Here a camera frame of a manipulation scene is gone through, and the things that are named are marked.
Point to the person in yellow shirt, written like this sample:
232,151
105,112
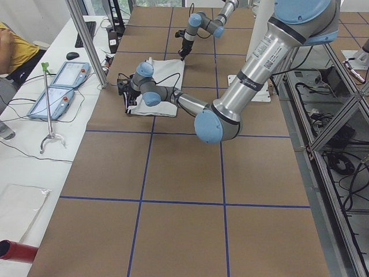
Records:
18,56

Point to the far blue teach pendant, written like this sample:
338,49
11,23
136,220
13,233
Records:
71,74

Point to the black computer mouse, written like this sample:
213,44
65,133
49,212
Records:
72,55

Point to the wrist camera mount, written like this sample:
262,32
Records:
123,83
180,33

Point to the metal reacher grabber tool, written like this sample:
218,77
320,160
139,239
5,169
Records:
51,134

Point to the grey cartoon print t-shirt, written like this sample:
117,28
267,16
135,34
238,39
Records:
157,81

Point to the clear plastic bag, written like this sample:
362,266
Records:
20,206

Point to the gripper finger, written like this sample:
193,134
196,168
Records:
185,55
134,101
182,54

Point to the aluminium frame post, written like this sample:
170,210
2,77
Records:
82,30

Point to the near blue teach pendant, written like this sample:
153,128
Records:
59,101

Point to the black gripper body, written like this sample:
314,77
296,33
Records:
185,45
130,94

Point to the red cylinder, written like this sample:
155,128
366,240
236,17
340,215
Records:
18,252

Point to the blue teach pendant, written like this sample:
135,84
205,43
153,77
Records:
59,101
71,74

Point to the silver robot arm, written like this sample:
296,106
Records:
200,20
292,24

